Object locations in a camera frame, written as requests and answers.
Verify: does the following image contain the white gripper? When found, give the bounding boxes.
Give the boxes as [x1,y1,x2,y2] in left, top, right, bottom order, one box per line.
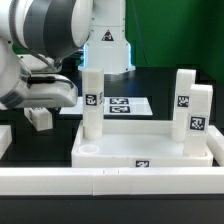
[18,74,78,108]

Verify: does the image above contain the white desk top panel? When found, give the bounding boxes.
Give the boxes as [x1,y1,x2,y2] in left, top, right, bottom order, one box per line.
[71,119,213,168]

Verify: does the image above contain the white left barrier block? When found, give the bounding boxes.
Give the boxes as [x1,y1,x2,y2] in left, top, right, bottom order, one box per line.
[0,125,12,159]

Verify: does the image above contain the white barrier block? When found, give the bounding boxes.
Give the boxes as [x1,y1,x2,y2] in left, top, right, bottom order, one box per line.
[0,125,12,159]
[207,125,224,167]

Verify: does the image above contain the white marker tag plate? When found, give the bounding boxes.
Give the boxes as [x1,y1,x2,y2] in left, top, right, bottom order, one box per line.
[60,97,153,116]

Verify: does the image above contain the white right barrier block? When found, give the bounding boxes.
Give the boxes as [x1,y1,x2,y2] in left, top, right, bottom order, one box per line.
[207,125,224,167]

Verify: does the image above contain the white front barrier rail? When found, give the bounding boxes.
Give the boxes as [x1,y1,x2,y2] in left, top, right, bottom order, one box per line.
[0,167,224,196]

